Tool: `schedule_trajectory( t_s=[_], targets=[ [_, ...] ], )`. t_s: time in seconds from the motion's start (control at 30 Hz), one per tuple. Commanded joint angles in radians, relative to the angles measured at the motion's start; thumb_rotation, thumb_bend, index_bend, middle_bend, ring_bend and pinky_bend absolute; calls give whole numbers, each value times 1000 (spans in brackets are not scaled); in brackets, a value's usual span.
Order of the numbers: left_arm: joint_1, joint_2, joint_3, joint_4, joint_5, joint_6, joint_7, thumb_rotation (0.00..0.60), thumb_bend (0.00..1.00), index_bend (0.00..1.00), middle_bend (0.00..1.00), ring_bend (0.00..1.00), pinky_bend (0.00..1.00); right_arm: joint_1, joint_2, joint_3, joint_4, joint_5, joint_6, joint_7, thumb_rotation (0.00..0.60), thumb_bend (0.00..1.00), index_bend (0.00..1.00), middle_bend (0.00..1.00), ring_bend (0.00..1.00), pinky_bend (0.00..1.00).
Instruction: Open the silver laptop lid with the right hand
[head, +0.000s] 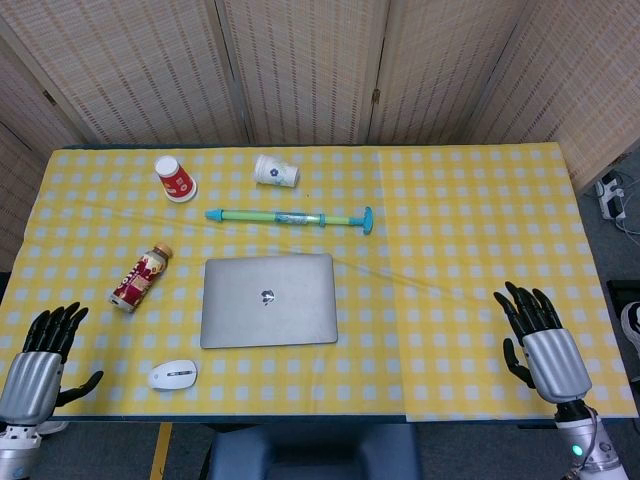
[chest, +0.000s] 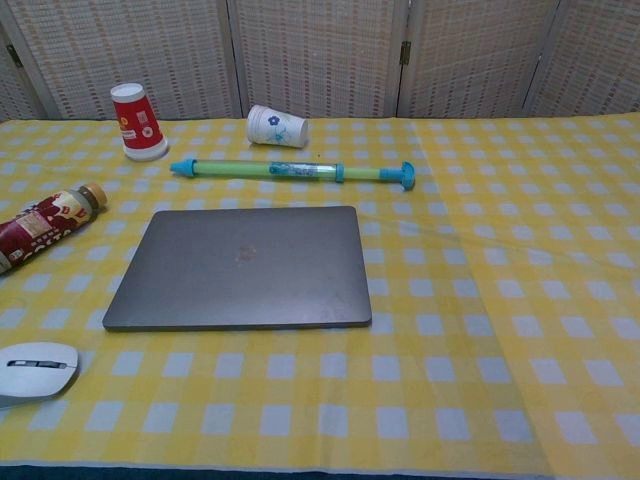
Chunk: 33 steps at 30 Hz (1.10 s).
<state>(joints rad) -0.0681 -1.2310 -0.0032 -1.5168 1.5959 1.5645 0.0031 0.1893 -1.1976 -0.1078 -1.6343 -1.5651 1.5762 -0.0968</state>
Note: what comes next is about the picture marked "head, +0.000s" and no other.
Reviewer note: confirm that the red paper cup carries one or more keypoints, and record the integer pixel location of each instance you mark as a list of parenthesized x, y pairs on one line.
[(176, 182)]

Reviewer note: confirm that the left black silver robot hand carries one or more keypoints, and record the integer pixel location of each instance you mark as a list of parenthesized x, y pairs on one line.
[(30, 380)]

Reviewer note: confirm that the silver laptop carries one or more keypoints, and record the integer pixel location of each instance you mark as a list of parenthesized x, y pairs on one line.
[(270, 300)]

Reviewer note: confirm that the white power strip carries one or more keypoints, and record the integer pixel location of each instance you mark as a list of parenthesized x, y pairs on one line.
[(611, 197)]

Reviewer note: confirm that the large yellow checked tablecloth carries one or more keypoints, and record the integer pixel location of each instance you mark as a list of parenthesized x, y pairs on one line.
[(100, 225)]

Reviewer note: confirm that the woven bamboo folding screen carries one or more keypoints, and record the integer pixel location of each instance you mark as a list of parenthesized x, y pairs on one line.
[(300, 75)]

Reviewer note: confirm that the red drink bottle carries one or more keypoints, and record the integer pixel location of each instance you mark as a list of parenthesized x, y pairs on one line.
[(140, 280)]

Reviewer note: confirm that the white paper cup blue print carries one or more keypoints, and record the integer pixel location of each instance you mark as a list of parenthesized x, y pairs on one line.
[(275, 171)]

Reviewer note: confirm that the white computer mouse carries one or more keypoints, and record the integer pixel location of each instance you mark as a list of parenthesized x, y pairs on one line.
[(172, 375)]

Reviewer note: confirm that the green blue toy water pump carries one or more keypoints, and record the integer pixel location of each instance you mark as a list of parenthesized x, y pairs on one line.
[(250, 215)]

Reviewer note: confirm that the blue padded chair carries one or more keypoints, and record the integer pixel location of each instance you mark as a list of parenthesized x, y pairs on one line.
[(310, 452)]

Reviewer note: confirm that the black white sneaker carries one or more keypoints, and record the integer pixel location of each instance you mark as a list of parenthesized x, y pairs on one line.
[(632, 325)]

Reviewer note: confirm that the yellow floor tape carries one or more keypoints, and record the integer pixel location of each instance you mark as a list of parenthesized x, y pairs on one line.
[(161, 450)]

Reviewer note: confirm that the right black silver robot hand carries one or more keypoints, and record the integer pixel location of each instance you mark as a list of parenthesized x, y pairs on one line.
[(557, 365)]

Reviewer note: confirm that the black box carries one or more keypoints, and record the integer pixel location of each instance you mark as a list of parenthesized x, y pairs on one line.
[(620, 295)]

